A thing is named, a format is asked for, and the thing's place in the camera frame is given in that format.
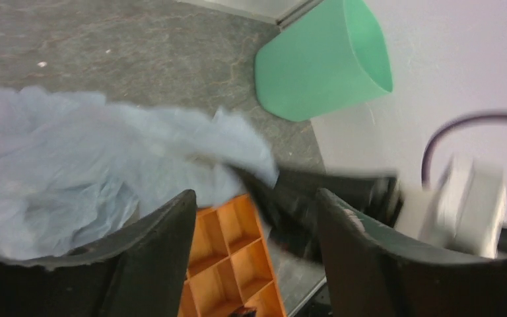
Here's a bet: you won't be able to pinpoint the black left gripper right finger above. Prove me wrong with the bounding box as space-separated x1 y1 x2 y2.
316 190 507 316

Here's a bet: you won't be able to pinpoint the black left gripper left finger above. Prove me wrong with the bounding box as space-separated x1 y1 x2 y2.
0 190 197 316

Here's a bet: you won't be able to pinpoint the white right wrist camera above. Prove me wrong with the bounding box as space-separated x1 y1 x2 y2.
393 157 506 258

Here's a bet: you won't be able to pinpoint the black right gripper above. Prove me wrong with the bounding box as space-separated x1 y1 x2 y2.
232 166 404 263

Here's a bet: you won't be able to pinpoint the translucent blue plastic trash bag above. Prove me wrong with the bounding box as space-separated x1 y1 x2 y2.
0 86 279 260

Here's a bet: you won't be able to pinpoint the green plastic trash bin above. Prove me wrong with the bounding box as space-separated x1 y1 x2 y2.
254 0 393 122

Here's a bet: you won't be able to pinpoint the orange compartment tray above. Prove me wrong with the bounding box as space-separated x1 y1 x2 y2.
178 194 286 316

